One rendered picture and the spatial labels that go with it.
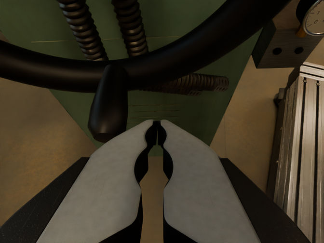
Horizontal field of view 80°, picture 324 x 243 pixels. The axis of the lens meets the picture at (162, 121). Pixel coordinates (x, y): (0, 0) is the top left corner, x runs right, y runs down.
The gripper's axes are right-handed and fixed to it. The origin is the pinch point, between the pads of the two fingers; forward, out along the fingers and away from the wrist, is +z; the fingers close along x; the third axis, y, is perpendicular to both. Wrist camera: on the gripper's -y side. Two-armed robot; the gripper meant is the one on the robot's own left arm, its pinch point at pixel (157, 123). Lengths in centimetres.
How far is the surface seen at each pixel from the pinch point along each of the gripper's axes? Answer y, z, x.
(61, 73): -1.7, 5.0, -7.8
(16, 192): 58, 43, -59
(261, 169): 51, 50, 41
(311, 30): -3.7, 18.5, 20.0
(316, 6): -6.4, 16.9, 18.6
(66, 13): -5.7, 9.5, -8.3
